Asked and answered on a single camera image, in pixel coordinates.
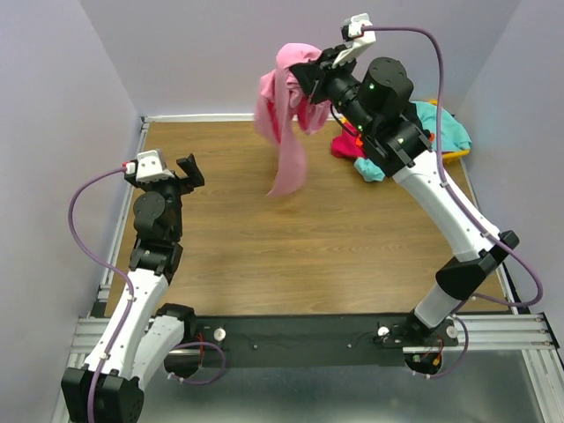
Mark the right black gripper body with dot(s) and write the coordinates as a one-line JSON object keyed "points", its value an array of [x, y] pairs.
{"points": [[339, 81]]}

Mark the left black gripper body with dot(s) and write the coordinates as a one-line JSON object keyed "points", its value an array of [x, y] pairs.
{"points": [[171, 190]]}

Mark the pink t shirt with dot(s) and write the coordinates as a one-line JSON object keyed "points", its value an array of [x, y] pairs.
{"points": [[280, 100]]}

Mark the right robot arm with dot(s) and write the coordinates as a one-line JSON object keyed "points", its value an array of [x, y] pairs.
{"points": [[392, 137]]}

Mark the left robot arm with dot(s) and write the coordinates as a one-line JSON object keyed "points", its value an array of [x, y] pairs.
{"points": [[110, 385]]}

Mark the magenta t shirt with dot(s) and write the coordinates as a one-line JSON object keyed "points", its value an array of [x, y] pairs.
{"points": [[343, 145]]}

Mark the teal t shirt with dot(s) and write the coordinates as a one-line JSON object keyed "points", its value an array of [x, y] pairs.
{"points": [[427, 113]]}

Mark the yellow plastic bin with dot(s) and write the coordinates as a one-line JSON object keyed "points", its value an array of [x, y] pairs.
{"points": [[458, 142]]}

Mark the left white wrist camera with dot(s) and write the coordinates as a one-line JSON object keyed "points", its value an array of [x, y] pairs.
{"points": [[151, 167]]}

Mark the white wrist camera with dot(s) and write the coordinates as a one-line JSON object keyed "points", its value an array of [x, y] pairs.
{"points": [[356, 39], [151, 167]]}

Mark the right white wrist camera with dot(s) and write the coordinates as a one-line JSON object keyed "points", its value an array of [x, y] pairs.
{"points": [[356, 39]]}

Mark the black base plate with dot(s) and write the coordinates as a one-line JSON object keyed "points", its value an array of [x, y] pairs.
{"points": [[253, 341]]}

